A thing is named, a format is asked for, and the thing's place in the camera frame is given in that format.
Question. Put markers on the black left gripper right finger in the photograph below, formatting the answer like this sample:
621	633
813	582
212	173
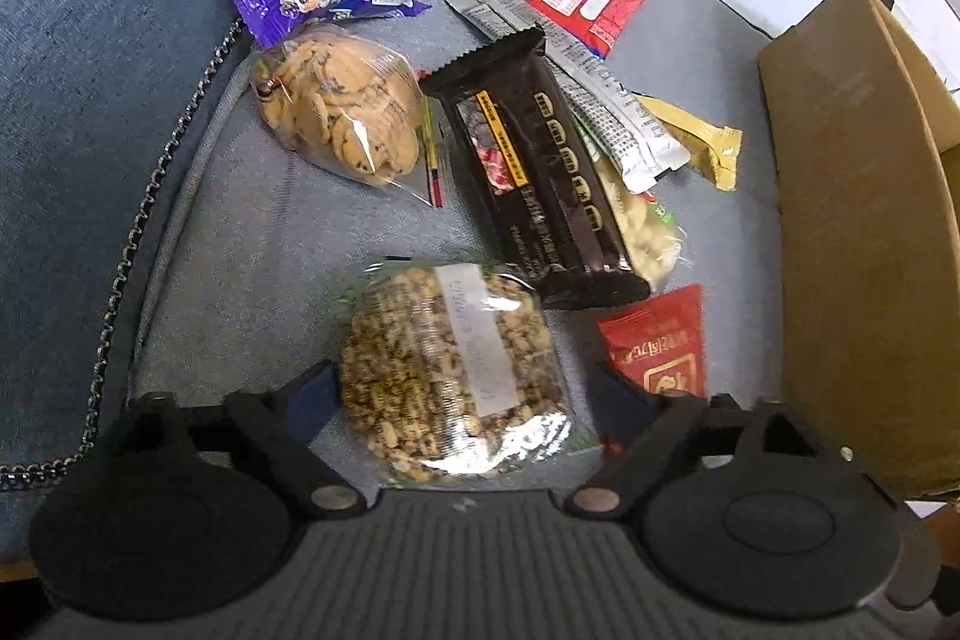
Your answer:
643	432

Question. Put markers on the clear bag of cookies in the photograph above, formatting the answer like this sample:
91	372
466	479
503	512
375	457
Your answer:
352	107

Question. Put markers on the clear green sachima packet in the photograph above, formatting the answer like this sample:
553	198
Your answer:
653	238

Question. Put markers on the grey deer print sofa cover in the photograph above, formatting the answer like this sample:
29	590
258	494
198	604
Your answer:
494	238

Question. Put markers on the yellow snack bar wrapper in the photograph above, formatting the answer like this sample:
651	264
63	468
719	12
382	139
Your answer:
714	151

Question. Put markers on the blue denim cushion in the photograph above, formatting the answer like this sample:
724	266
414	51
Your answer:
91	90

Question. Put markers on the small red snack packet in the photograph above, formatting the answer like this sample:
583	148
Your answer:
658	343

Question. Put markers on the clear bag of nut mix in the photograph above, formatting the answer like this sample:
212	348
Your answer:
450	373

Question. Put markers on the brown cardboard box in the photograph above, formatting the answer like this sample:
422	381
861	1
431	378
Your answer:
866	146

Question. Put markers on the silver snack bar wrapper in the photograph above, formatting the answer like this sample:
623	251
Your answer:
637	143

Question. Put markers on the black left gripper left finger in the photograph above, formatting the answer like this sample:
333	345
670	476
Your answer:
272	436

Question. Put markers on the dark brown snack bar wrapper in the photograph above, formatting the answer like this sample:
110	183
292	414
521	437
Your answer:
537	183

